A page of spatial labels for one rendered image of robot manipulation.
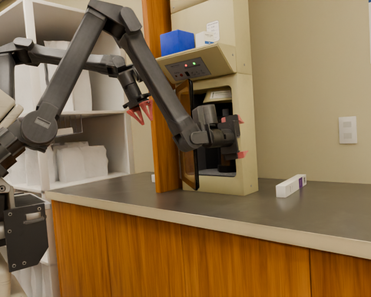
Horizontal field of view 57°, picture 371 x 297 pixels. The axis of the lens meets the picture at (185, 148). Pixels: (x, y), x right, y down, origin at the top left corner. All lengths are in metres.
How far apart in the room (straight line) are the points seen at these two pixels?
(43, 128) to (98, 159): 1.59
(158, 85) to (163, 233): 0.57
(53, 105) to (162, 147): 0.75
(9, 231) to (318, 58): 1.36
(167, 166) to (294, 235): 0.76
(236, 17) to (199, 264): 0.90
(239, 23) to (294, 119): 0.55
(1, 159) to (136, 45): 0.45
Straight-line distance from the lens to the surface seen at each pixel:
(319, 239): 0.93
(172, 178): 1.57
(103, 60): 1.38
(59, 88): 0.90
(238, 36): 1.39
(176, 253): 1.27
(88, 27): 0.98
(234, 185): 1.37
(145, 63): 0.99
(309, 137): 1.67
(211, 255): 1.17
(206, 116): 1.02
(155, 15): 1.61
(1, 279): 1.05
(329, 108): 1.64
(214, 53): 1.29
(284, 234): 0.96
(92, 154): 2.40
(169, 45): 1.43
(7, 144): 0.85
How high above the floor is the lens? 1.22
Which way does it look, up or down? 4 degrees down
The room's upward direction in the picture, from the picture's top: 4 degrees counter-clockwise
